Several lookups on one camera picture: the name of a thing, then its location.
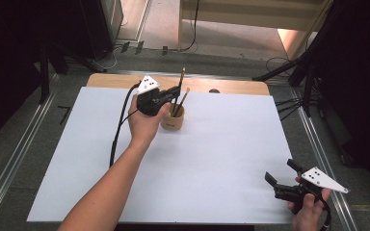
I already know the thin blue gold-tipped brush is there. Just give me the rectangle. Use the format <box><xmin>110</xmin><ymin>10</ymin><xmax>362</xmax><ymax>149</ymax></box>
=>
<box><xmin>174</xmin><ymin>88</ymin><xmax>191</xmax><ymax>117</ymax></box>

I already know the white table sheet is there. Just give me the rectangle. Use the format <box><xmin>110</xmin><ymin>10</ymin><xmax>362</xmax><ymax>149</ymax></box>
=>
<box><xmin>26</xmin><ymin>86</ymin><xmax>298</xmax><ymax>225</ymax></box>

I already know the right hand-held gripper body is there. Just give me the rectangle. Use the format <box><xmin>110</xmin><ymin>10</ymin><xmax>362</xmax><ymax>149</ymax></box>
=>
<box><xmin>273</xmin><ymin>166</ymin><xmax>350</xmax><ymax>216</ymax></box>

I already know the black metal stand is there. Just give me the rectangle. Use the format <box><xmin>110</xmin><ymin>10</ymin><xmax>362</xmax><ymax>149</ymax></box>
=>
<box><xmin>38</xmin><ymin>39</ymin><xmax>108</xmax><ymax>105</ymax></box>
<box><xmin>251</xmin><ymin>0</ymin><xmax>345</xmax><ymax>118</ymax></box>

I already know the metal floor rail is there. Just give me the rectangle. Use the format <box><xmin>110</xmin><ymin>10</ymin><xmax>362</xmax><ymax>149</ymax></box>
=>
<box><xmin>107</xmin><ymin>68</ymin><xmax>258</xmax><ymax>81</ymax></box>
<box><xmin>0</xmin><ymin>72</ymin><xmax>61</xmax><ymax>225</ymax></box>
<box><xmin>288</xmin><ymin>88</ymin><xmax>359</xmax><ymax>231</ymax></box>

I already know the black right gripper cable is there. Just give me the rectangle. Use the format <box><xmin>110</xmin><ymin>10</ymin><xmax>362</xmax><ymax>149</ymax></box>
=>
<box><xmin>317</xmin><ymin>196</ymin><xmax>332</xmax><ymax>231</ymax></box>

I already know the person's left hand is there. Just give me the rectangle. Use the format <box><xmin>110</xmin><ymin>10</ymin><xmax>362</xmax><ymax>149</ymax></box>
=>
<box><xmin>127</xmin><ymin>94</ymin><xmax>172</xmax><ymax>148</ymax></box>

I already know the wooden pencil cup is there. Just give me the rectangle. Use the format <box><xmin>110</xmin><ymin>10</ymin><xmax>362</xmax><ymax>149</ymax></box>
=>
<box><xmin>160</xmin><ymin>103</ymin><xmax>186</xmax><ymax>131</ymax></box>

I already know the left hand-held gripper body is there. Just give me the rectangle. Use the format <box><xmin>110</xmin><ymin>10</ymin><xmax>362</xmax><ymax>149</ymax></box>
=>
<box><xmin>136</xmin><ymin>74</ymin><xmax>174</xmax><ymax>117</ymax></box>

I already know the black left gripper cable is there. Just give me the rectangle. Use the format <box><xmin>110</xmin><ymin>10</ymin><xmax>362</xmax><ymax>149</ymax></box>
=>
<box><xmin>109</xmin><ymin>82</ymin><xmax>142</xmax><ymax>168</ymax></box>

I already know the white floor cable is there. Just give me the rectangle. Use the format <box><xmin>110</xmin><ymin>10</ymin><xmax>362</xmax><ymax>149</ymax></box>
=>
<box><xmin>100</xmin><ymin>44</ymin><xmax>123</xmax><ymax>70</ymax></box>

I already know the black hanging cable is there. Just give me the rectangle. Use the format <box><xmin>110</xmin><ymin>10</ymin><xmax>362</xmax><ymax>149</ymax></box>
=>
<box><xmin>181</xmin><ymin>0</ymin><xmax>200</xmax><ymax>52</ymax></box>

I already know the black floor cable bundle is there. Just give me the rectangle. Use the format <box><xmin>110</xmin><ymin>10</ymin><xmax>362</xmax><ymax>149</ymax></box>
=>
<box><xmin>274</xmin><ymin>97</ymin><xmax>304</xmax><ymax>122</ymax></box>

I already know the black curtain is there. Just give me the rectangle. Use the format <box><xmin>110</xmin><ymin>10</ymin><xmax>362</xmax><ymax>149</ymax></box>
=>
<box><xmin>314</xmin><ymin>0</ymin><xmax>370</xmax><ymax>200</ymax></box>
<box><xmin>0</xmin><ymin>0</ymin><xmax>88</xmax><ymax>150</ymax></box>

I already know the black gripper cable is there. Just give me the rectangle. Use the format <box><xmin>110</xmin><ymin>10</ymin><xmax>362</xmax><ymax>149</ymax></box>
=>
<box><xmin>109</xmin><ymin>82</ymin><xmax>142</xmax><ymax>168</ymax></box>
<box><xmin>317</xmin><ymin>196</ymin><xmax>332</xmax><ymax>231</ymax></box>

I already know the person's right hand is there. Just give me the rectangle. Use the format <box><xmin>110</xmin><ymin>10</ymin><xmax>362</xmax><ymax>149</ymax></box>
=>
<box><xmin>287</xmin><ymin>190</ymin><xmax>332</xmax><ymax>231</ymax></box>

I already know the beige wooden shelf unit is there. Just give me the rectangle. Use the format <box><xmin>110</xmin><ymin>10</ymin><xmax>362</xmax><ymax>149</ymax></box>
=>
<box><xmin>177</xmin><ymin>0</ymin><xmax>333</xmax><ymax>61</ymax></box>

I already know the dark cabinet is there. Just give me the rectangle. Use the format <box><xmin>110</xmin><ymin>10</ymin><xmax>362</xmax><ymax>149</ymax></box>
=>
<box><xmin>76</xmin><ymin>0</ymin><xmax>124</xmax><ymax>62</ymax></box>

